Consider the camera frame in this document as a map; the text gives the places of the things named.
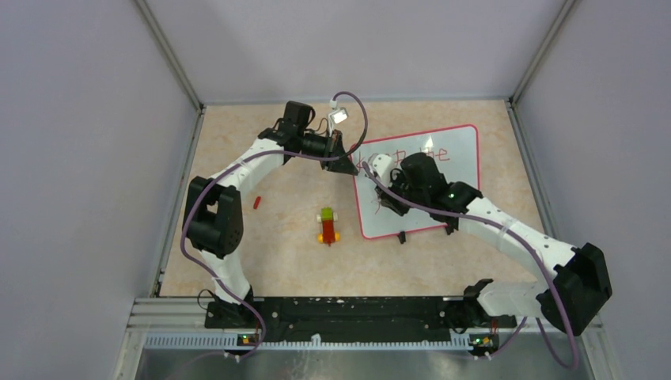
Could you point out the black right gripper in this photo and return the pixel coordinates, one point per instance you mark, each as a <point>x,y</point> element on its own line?
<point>388,199</point>

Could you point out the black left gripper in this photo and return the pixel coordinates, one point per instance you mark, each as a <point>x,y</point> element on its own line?
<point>343,165</point>

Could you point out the pink framed whiteboard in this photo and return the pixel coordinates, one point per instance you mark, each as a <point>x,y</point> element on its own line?
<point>455,151</point>

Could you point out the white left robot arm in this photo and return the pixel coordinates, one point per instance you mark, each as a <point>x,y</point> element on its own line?
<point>213,224</point>

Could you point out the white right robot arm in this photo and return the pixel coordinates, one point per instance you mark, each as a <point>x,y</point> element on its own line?
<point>572,283</point>

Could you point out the red toy brick car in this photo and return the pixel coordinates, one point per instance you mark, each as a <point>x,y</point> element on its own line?
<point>327,219</point>

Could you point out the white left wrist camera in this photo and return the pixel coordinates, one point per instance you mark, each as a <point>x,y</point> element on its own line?
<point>338,115</point>

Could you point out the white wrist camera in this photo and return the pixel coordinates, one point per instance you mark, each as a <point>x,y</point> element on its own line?
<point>382,166</point>
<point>338,115</point>

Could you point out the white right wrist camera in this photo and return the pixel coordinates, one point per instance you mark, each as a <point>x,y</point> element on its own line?
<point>382,166</point>

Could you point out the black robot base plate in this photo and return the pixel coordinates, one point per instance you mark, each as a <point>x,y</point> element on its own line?
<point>355,319</point>

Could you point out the white cable duct strip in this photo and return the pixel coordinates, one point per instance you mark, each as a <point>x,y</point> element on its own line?
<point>233,342</point>

